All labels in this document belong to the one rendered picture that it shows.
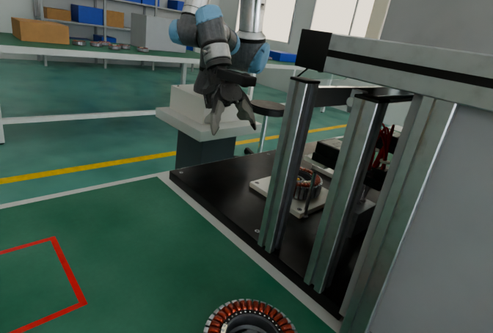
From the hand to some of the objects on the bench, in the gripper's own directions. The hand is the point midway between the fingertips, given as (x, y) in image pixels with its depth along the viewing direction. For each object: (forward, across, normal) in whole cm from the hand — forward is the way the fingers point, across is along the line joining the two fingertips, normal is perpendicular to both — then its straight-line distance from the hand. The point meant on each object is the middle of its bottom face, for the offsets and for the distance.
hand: (238, 132), depth 84 cm
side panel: (+40, +20, +48) cm, 66 cm away
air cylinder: (+25, 0, +28) cm, 37 cm away
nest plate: (+17, 0, +15) cm, 23 cm away
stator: (+30, +34, +33) cm, 56 cm away
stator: (+16, 0, +16) cm, 23 cm away
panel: (+30, -12, +37) cm, 49 cm away
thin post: (+21, +6, +22) cm, 31 cm away
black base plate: (+20, -12, +15) cm, 28 cm away
